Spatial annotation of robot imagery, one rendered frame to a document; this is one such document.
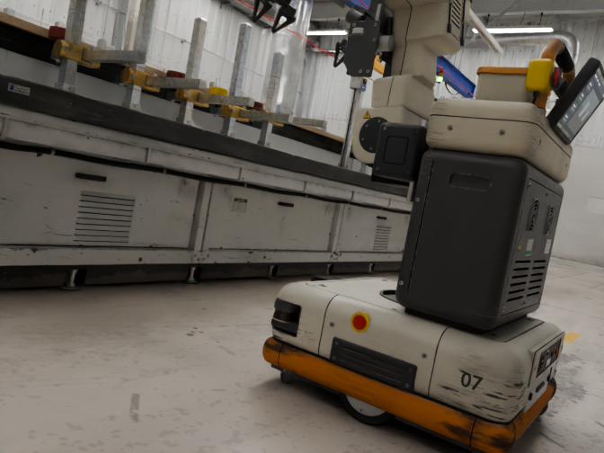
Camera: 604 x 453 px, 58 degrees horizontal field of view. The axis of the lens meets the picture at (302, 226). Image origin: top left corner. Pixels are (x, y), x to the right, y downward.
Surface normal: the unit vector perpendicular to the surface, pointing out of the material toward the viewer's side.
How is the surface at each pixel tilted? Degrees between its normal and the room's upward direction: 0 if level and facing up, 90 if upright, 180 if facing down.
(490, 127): 90
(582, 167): 90
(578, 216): 90
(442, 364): 90
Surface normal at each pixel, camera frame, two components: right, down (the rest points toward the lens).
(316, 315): -0.55, -0.05
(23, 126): 0.81, 0.18
